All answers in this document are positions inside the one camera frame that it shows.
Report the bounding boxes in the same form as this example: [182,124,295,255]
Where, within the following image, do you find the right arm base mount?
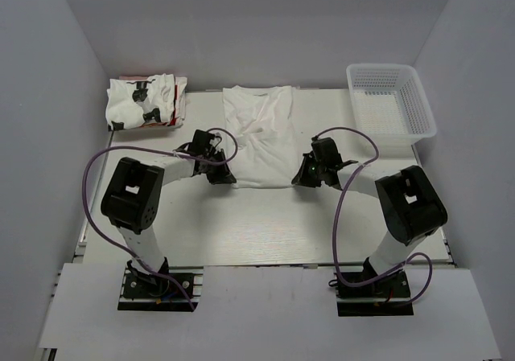
[328,271,414,318]

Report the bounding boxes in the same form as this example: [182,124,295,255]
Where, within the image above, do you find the white plastic mesh basket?
[346,64,437,149]

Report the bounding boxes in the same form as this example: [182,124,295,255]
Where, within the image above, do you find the white graphic t-shirt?
[222,86,300,189]

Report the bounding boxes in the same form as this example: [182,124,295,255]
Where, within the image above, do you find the folded white robot-print t-shirt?
[105,74,183,131]

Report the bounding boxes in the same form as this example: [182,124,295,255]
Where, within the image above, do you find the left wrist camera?
[209,134,222,152]

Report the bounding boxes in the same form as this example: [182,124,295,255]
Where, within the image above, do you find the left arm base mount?
[117,262,204,312]

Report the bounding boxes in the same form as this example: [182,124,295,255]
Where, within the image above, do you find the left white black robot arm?
[101,128,238,296]

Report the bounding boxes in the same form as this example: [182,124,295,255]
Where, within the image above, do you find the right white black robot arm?
[291,136,448,296]

